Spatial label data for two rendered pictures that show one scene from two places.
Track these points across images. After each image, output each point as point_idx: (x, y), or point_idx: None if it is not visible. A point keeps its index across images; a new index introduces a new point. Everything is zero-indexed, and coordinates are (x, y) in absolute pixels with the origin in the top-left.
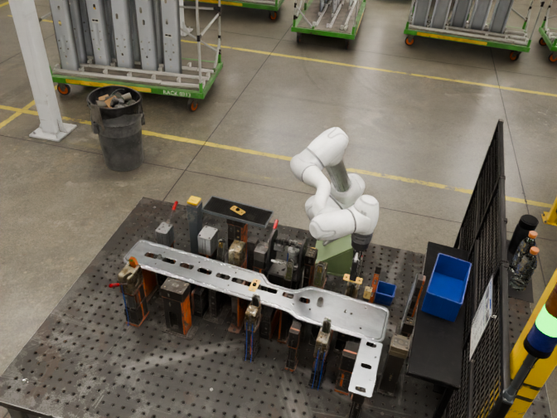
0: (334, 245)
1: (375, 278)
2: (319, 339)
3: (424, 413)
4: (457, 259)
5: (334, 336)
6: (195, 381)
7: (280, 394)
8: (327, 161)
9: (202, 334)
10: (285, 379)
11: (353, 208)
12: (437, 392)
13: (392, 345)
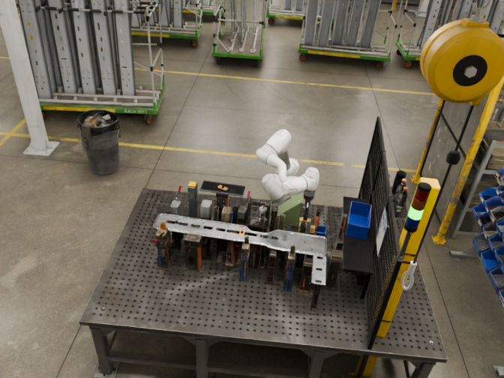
0: (283, 205)
1: (316, 219)
2: (289, 257)
3: (354, 296)
4: (362, 203)
5: None
6: (212, 296)
7: (267, 297)
8: (280, 150)
9: (209, 269)
10: (268, 288)
11: (304, 175)
12: (360, 284)
13: (332, 255)
